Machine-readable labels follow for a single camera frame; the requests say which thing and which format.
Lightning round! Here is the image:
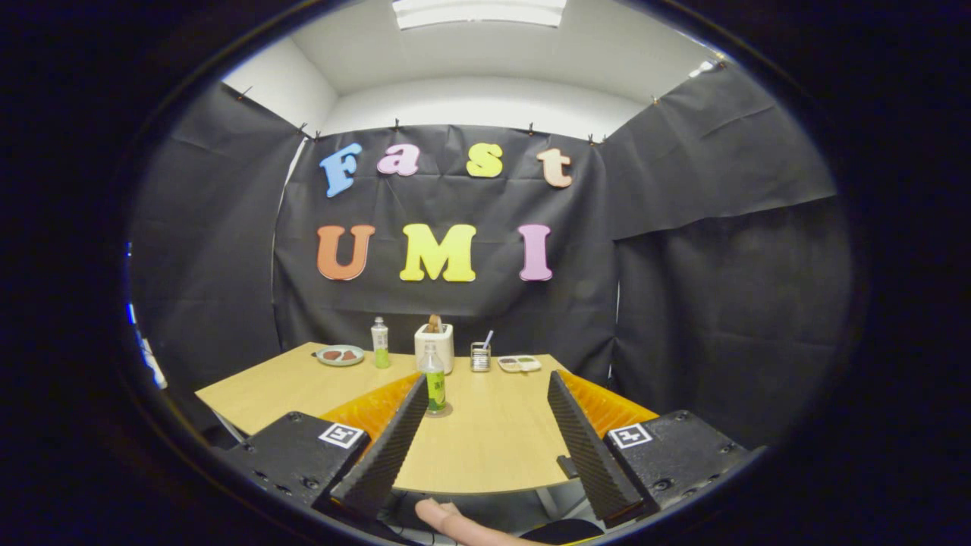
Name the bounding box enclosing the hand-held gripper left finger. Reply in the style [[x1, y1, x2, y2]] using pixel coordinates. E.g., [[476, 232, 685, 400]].
[[228, 373, 431, 520]]

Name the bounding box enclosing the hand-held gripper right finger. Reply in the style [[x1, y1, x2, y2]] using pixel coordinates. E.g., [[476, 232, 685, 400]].
[[548, 370, 763, 529]]

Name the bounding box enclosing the green label juice bottle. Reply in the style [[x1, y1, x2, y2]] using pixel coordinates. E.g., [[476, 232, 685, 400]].
[[423, 341, 448, 414]]

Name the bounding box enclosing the small white label drink bottle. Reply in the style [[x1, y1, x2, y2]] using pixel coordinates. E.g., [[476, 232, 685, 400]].
[[370, 316, 391, 369]]

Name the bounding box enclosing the wooden table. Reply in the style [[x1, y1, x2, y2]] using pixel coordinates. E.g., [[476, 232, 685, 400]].
[[195, 341, 659, 495]]

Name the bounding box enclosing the pale green plate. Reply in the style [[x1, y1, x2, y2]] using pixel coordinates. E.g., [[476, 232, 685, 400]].
[[316, 344, 366, 367]]

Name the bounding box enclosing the white toaster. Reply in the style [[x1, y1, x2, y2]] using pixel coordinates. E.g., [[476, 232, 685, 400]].
[[414, 323, 455, 375]]

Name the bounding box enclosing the black backdrop cloth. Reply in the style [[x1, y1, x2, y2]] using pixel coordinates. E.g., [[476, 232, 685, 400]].
[[125, 64, 854, 448]]

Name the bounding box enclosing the ceiling light panel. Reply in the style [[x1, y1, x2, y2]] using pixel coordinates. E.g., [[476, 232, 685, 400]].
[[391, 0, 568, 31]]

